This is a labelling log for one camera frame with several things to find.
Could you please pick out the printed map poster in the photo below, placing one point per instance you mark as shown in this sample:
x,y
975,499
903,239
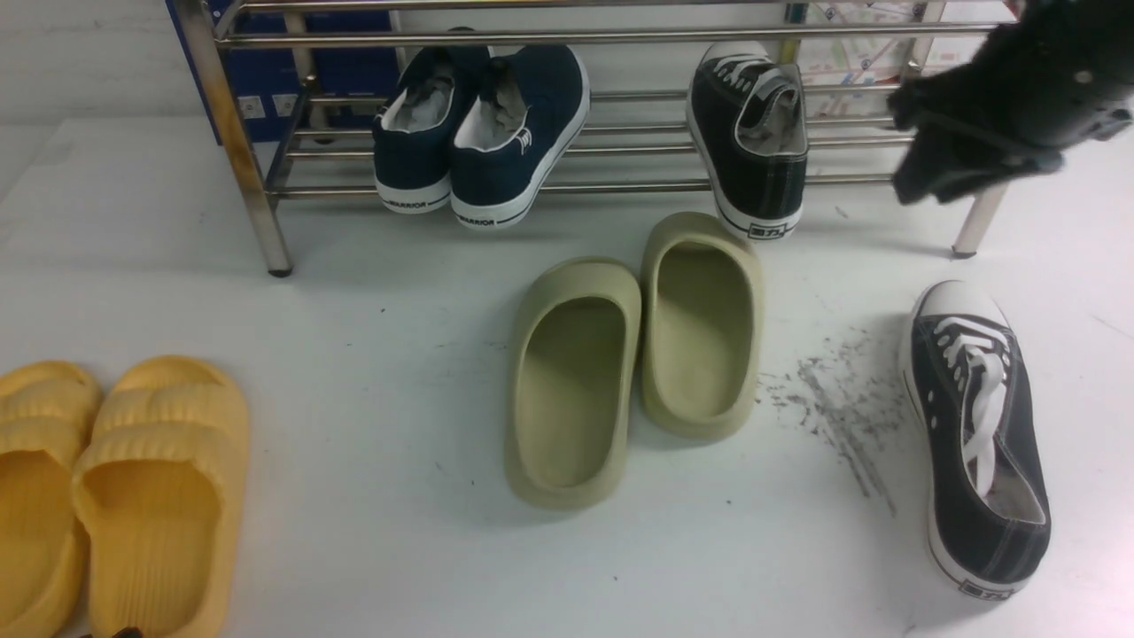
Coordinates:
x,y
836,72

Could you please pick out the navy canvas sneaker right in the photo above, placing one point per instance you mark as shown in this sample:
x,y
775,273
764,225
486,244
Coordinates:
x,y
530,106

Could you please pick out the yellow ribbed slipper right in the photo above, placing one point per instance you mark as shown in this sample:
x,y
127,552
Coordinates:
x,y
160,490

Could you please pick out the yellow ribbed slipper left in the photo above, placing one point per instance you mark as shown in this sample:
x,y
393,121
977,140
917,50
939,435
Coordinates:
x,y
47,413

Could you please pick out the olive green slipper right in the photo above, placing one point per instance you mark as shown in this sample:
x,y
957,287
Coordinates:
x,y
704,305

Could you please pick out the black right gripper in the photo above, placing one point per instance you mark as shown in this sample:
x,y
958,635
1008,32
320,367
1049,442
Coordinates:
x,y
1059,76

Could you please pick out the navy canvas sneaker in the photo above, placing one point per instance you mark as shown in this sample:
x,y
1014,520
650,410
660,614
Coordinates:
x,y
530,106
412,134

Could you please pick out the black canvas sneaker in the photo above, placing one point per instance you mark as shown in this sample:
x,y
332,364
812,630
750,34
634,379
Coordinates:
x,y
747,119
989,518

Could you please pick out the yellow ribbed slipper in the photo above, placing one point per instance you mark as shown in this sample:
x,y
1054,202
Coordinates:
x,y
160,490
47,413

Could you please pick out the stainless steel shoe rack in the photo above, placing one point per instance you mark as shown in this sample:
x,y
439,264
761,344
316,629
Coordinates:
x,y
206,39

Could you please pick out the olive green slipper left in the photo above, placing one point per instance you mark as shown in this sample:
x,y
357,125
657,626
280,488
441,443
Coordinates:
x,y
573,354

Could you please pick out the navy canvas sneaker left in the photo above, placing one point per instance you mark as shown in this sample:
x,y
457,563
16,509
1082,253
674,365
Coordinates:
x,y
412,134

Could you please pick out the olive green slipper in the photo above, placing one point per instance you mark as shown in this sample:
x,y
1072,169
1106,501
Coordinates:
x,y
704,305
573,354

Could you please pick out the blue box behind rack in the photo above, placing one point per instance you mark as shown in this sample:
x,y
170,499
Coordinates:
x,y
266,83

